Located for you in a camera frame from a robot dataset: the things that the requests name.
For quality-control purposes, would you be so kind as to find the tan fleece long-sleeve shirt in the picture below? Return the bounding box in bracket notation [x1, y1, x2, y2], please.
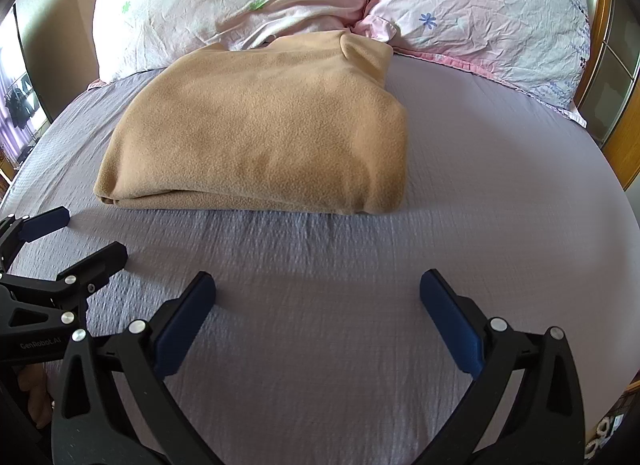
[94, 31, 408, 215]

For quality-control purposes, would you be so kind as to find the person's left hand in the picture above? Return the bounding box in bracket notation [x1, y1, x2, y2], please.
[18, 364, 53, 429]

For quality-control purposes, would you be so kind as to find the dark framed mirror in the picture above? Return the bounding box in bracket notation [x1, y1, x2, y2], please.
[11, 2, 56, 125]

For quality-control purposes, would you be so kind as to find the lavender bed sheet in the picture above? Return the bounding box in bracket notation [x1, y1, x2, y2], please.
[1, 56, 639, 464]

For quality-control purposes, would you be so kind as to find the wooden wardrobe with glass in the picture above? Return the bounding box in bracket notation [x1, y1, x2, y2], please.
[575, 0, 639, 189]

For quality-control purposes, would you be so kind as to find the pink floral pillow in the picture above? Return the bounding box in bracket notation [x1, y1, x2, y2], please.
[354, 0, 591, 126]

